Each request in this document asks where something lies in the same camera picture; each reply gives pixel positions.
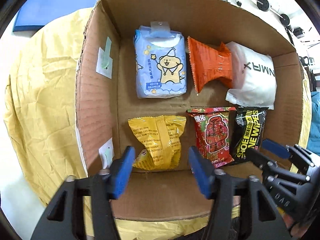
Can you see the white soft packet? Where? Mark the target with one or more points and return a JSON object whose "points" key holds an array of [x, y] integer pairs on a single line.
{"points": [[257, 85]]}

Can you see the cardboard box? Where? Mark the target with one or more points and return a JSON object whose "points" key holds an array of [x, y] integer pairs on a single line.
{"points": [[155, 105]]}

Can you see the black shoe wipes pack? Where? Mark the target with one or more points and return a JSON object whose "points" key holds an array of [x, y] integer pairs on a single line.
{"points": [[250, 130]]}

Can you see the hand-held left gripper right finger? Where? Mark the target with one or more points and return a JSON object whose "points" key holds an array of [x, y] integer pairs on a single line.
{"points": [[200, 172]]}

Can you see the light blue tissue pack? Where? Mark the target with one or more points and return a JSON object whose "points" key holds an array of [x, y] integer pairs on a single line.
{"points": [[160, 75]]}

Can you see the short barbell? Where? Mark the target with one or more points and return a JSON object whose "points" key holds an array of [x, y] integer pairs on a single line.
{"points": [[263, 3]]}

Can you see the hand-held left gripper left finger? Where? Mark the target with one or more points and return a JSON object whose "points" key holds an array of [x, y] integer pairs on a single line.
{"points": [[122, 175]]}

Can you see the orange snack packet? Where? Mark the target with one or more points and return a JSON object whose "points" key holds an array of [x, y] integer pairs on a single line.
{"points": [[207, 65]]}

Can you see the blue board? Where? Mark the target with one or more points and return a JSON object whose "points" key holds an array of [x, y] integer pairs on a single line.
{"points": [[57, 2]]}

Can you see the red wet wipes pack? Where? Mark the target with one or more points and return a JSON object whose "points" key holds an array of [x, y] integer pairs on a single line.
{"points": [[212, 132]]}

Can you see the yellow snack packet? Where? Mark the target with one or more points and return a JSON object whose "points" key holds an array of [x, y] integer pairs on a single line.
{"points": [[155, 140]]}

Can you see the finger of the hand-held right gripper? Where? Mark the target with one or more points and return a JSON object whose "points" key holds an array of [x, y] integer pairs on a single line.
{"points": [[275, 148], [260, 160]]}

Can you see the yellow tablecloth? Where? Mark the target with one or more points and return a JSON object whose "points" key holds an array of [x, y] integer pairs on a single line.
{"points": [[45, 92]]}

